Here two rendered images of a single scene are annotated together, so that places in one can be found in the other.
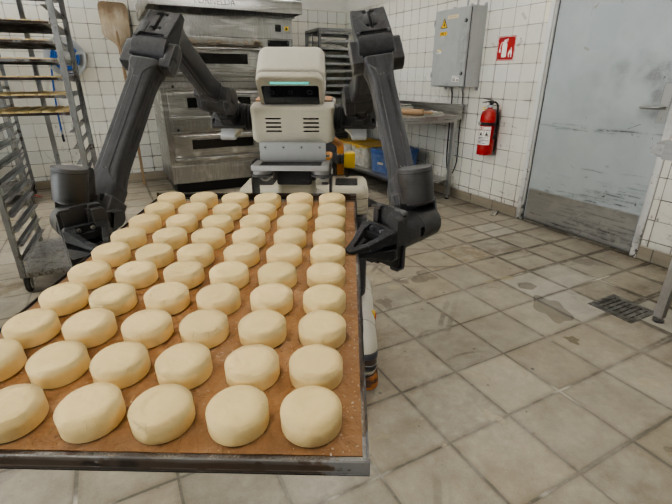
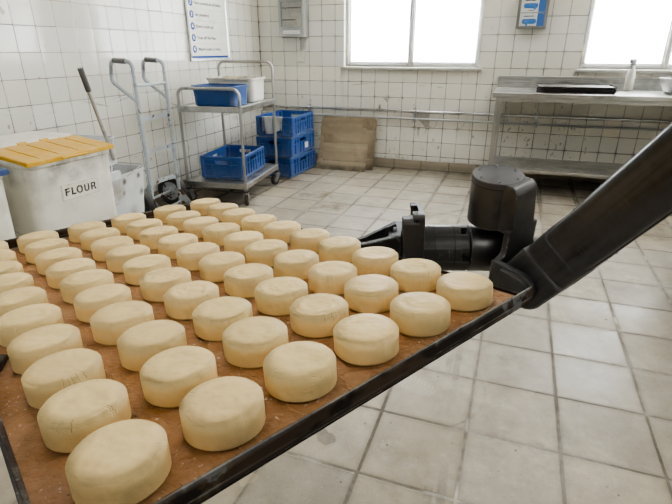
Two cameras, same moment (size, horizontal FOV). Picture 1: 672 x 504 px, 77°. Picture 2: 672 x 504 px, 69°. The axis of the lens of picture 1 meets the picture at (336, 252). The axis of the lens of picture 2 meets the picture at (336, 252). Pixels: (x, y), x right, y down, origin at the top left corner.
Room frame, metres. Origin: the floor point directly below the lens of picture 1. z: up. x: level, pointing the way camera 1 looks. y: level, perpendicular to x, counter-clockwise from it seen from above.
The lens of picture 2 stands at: (1.01, -0.04, 1.21)
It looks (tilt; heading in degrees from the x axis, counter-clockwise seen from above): 23 degrees down; 137
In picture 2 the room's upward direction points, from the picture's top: straight up
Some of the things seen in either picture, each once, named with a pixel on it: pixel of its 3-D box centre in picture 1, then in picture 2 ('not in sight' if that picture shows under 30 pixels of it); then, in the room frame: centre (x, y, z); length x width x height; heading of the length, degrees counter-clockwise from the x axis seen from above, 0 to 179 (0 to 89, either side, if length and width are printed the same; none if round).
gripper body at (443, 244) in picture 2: (81, 231); (436, 247); (0.68, 0.43, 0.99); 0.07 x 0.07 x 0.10; 43
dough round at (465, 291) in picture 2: (171, 200); (464, 291); (0.79, 0.31, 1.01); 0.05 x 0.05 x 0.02
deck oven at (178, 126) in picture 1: (224, 98); not in sight; (5.40, 1.34, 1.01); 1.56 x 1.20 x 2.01; 117
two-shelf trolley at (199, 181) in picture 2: not in sight; (232, 129); (-2.83, 2.25, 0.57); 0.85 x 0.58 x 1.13; 124
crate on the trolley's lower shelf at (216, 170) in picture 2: not in sight; (234, 161); (-2.82, 2.24, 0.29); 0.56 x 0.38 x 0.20; 125
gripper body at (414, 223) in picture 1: (397, 232); not in sight; (0.66, -0.10, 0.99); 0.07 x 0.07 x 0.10; 44
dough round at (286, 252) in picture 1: (284, 256); (103, 302); (0.56, 0.07, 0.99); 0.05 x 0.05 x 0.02
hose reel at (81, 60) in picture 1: (72, 90); not in sight; (5.16, 3.00, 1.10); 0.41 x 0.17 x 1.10; 117
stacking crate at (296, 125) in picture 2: not in sight; (285, 123); (-3.20, 3.12, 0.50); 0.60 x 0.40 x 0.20; 120
